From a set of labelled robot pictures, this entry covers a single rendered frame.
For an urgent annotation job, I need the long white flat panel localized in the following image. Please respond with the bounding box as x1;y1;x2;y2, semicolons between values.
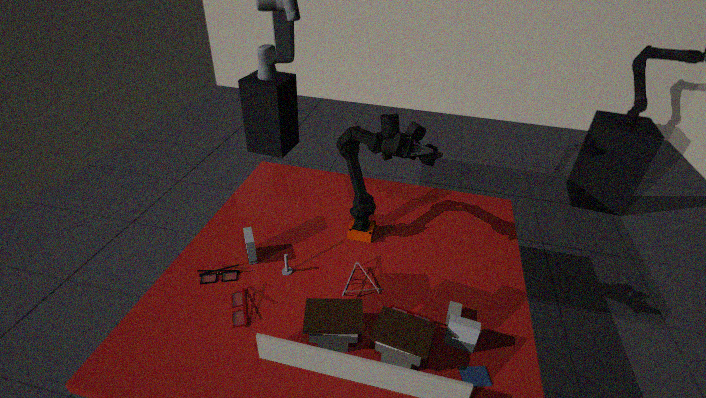
256;333;473;398

